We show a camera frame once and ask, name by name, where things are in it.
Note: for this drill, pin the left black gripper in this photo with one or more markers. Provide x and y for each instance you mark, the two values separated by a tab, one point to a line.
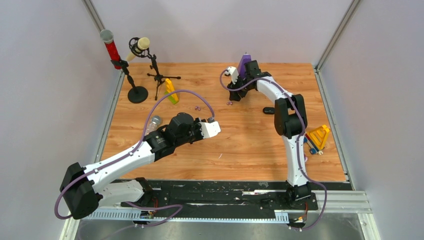
198	126

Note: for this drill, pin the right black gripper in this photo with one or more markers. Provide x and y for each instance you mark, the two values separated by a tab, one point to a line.
236	95

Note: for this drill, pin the black earbud charging case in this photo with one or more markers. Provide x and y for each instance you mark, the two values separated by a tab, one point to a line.
268	110

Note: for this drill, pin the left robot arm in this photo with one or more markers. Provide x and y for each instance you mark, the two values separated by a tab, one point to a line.
86	188

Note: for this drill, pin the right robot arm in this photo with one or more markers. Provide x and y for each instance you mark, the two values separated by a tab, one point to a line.
290	120

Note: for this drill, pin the purple metronome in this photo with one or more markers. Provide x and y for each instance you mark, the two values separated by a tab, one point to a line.
241	69

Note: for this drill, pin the silver glitter microphone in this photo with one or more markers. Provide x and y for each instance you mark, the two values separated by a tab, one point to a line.
153	124

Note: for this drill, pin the yellow green toy block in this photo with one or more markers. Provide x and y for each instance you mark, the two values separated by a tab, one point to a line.
169	90

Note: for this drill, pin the black round-base mic stand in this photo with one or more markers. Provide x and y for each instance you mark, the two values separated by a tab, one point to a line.
137	94

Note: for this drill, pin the colourful toy truck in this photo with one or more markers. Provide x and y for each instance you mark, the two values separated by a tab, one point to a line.
316	139

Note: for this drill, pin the beige condenser microphone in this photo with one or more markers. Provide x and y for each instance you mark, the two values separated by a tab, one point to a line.
139	47

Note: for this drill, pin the red microphone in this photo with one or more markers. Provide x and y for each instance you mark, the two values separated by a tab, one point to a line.
108	39

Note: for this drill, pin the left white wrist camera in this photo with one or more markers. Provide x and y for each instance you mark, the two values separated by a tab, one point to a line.
209	129

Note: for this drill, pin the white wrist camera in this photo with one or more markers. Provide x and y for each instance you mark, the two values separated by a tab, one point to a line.
233	73
209	129

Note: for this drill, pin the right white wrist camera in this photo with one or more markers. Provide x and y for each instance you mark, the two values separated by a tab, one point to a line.
233	73

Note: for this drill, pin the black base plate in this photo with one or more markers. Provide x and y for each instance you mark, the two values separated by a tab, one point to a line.
224	199

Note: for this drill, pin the aluminium frame rail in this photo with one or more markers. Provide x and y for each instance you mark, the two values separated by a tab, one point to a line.
347	201

